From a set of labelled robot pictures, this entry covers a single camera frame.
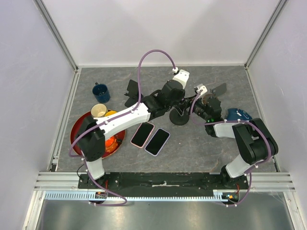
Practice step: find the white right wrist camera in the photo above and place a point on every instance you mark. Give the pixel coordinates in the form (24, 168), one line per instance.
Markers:
(200, 90)

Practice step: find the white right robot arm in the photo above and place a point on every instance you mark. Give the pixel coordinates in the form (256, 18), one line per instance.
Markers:
(255, 143)

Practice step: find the phone with lilac case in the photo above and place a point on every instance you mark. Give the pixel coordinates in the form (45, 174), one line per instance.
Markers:
(156, 143)

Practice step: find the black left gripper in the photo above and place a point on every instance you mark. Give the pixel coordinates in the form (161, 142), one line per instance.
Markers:
(180, 97)

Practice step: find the red round tray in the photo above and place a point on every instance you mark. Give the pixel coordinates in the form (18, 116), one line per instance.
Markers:
(77, 126)

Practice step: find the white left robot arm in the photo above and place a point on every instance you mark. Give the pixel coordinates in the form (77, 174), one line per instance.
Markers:
(95, 131)

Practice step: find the slotted cable duct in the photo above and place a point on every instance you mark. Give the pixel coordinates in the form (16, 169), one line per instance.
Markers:
(94, 196)

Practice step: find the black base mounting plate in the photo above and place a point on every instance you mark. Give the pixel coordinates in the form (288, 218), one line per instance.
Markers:
(169, 184)

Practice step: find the wooden-base phone stand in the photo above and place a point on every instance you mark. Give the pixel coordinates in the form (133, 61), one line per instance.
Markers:
(215, 92)

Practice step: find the yellow enamel mug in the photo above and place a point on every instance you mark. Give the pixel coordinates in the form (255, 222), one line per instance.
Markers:
(109, 113)

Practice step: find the cream enamel mug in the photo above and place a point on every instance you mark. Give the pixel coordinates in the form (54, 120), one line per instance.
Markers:
(99, 110)

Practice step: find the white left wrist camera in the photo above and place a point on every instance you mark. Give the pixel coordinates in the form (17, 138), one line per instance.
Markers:
(181, 76)

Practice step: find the black folding phone stand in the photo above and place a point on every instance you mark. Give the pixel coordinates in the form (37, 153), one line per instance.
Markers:
(133, 94)

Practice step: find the orange enamel mug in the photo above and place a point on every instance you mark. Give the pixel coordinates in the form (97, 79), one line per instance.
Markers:
(112, 144)

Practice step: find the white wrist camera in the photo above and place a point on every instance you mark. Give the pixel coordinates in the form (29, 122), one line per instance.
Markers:
(181, 76)
(200, 90)

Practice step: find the phone with pink case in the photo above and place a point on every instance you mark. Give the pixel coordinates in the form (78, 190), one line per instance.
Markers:
(142, 134)

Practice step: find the black round-base phone stand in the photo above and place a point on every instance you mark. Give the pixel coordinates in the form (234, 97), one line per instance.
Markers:
(179, 116)

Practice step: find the dark blue enamel mug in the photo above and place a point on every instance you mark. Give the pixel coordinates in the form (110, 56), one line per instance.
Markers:
(101, 93)

